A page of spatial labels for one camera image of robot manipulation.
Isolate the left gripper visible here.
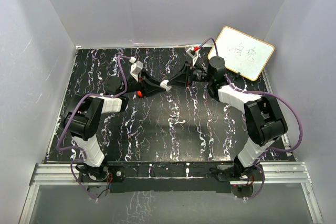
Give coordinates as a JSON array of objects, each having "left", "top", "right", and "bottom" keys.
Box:
[{"left": 121, "top": 70, "right": 167, "bottom": 99}]

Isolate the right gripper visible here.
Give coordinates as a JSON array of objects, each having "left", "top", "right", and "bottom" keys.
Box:
[{"left": 167, "top": 61, "right": 213, "bottom": 89}]

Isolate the white round disc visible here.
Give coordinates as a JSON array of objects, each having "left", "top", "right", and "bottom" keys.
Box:
[{"left": 160, "top": 80, "right": 172, "bottom": 91}]

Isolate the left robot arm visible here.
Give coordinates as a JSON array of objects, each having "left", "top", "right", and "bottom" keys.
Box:
[{"left": 63, "top": 72, "right": 171, "bottom": 182}]

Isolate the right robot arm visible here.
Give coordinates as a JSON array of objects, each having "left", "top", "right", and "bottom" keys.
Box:
[{"left": 166, "top": 56, "right": 288, "bottom": 180}]

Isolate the small whiteboard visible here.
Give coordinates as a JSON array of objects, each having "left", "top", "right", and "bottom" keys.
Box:
[{"left": 208, "top": 26, "right": 275, "bottom": 81}]

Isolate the black base bar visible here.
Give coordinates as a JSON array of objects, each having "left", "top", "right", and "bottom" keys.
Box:
[{"left": 76, "top": 162, "right": 263, "bottom": 196}]

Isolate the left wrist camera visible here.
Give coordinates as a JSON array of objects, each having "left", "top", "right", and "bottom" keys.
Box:
[{"left": 130, "top": 60, "right": 143, "bottom": 82}]

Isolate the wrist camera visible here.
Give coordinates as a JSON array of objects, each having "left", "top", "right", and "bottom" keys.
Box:
[
  {"left": 185, "top": 46, "right": 199, "bottom": 66},
  {"left": 130, "top": 60, "right": 143, "bottom": 82}
]

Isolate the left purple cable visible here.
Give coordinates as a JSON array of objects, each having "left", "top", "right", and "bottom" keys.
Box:
[{"left": 57, "top": 55, "right": 136, "bottom": 201}]

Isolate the purple cable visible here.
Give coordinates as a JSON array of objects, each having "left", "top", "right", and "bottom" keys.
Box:
[
  {"left": 195, "top": 37, "right": 304, "bottom": 200},
  {"left": 57, "top": 55, "right": 136, "bottom": 201}
]

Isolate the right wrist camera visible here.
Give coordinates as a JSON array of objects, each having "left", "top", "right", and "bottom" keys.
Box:
[{"left": 185, "top": 46, "right": 199, "bottom": 66}]

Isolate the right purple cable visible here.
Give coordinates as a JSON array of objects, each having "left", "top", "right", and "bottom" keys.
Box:
[{"left": 195, "top": 37, "right": 304, "bottom": 200}]

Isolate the aluminium rail frame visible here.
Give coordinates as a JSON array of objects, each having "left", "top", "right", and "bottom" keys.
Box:
[{"left": 18, "top": 45, "right": 323, "bottom": 224}]

